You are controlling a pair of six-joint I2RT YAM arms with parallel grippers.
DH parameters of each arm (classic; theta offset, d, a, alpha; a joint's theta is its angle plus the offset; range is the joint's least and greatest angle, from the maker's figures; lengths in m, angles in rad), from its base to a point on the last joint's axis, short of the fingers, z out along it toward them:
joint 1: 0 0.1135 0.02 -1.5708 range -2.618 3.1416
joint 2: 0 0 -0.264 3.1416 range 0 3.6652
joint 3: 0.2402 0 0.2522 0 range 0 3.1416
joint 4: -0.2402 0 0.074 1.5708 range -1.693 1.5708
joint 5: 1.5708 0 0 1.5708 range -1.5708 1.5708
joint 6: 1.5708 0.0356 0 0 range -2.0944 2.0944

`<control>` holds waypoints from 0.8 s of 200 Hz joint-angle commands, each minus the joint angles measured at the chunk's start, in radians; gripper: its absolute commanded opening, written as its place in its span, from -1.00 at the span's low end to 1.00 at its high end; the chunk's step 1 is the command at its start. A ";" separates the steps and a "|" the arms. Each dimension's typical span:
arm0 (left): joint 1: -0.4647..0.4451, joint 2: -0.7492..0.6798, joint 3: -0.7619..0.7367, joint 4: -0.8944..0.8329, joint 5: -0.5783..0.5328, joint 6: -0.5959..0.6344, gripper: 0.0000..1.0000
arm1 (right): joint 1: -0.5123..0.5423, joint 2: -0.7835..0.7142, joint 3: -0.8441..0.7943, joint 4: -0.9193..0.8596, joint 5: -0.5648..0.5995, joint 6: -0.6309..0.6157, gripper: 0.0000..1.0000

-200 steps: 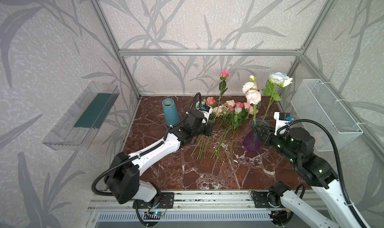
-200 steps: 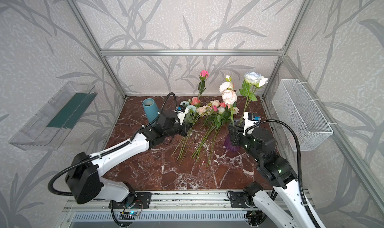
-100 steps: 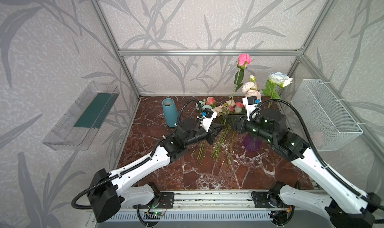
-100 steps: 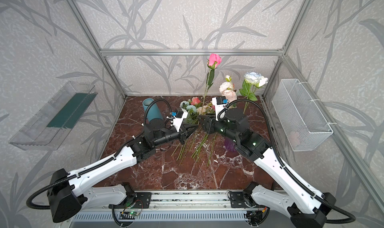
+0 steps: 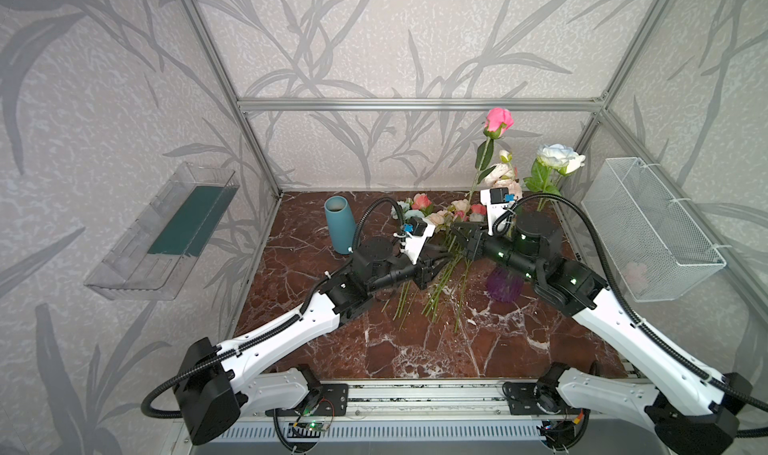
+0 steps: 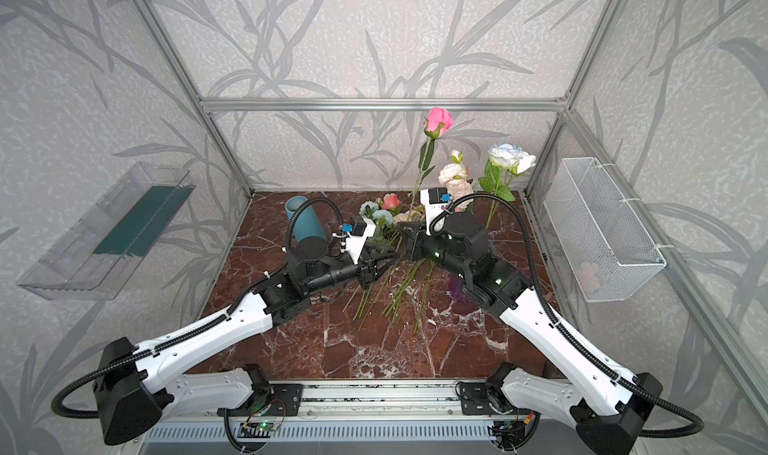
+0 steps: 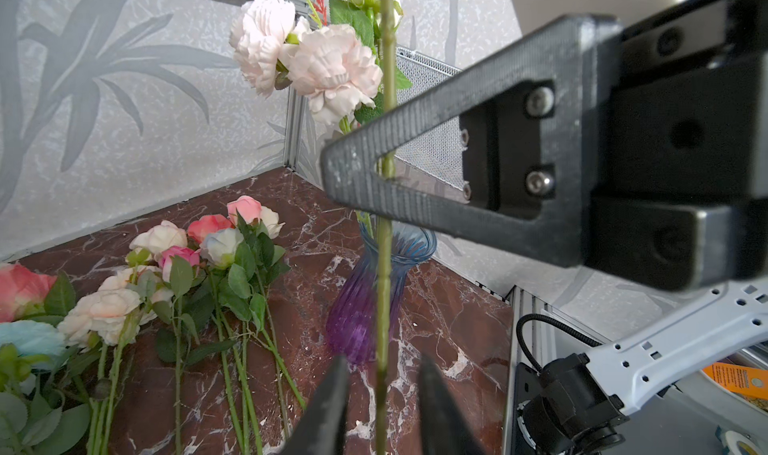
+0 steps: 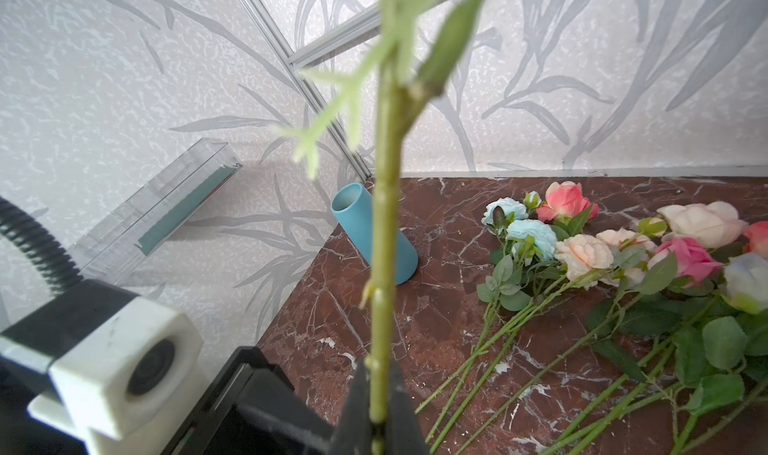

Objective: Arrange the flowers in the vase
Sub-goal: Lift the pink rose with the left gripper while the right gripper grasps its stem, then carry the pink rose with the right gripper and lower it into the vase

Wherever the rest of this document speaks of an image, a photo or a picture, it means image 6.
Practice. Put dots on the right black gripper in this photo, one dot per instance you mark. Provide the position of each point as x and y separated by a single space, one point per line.
414 243

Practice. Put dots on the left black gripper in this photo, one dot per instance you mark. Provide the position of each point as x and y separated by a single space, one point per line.
367 272

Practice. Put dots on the blue purple glass vase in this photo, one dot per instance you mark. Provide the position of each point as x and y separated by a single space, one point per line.
456 289

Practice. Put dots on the peach carnation stem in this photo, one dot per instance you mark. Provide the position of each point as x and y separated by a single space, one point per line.
454 176

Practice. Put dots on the white rose stem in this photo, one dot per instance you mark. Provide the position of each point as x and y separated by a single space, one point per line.
505 163

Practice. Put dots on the cream peach flower stem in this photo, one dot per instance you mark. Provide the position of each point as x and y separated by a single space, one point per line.
404 272

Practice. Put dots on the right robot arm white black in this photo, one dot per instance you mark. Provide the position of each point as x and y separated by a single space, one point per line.
608 405

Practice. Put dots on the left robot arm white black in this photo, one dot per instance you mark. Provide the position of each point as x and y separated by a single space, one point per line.
138 385

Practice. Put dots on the teal ceramic vase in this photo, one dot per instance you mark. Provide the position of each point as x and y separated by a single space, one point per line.
307 224

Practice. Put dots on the pink white rose bunch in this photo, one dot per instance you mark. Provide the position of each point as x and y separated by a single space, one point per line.
414 288

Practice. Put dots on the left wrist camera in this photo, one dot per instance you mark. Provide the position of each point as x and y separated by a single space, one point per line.
354 234

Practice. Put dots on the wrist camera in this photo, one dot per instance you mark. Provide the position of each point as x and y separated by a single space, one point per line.
434 200
354 234

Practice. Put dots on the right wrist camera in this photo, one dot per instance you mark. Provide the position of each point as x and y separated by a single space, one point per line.
434 200

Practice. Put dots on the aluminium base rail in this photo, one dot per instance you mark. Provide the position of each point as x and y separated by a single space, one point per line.
365 411

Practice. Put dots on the white wire mesh basket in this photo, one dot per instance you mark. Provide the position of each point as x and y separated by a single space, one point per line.
609 250

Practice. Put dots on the clear plastic wall tray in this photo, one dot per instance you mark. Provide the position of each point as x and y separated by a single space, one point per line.
95 258

